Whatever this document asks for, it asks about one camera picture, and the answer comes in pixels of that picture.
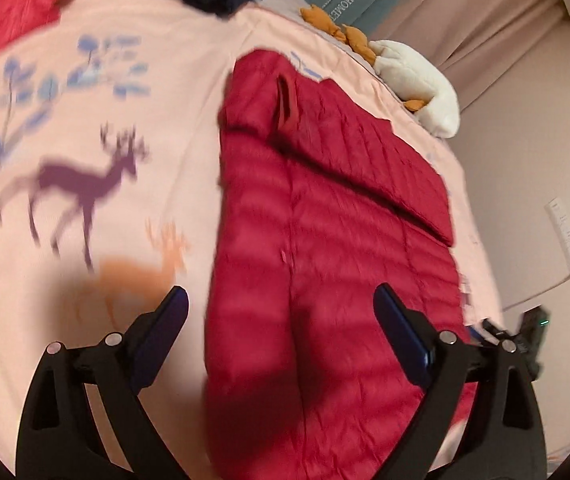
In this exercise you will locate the white goose plush toy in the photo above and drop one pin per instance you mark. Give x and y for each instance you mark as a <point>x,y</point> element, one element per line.
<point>423,89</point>

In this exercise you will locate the pink curtain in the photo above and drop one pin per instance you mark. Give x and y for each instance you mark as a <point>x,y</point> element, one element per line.
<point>473,42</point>

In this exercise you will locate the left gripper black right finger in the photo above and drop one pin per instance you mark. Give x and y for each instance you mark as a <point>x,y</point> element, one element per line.
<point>478,418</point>

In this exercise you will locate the red quilted down jacket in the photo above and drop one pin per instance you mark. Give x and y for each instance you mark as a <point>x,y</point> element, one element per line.
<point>322,202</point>

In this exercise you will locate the pink deer print duvet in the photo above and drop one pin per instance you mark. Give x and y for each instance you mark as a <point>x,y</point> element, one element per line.
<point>109,184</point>

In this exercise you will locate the white wall power strip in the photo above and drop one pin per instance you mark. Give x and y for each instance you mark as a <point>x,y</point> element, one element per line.
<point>561,221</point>

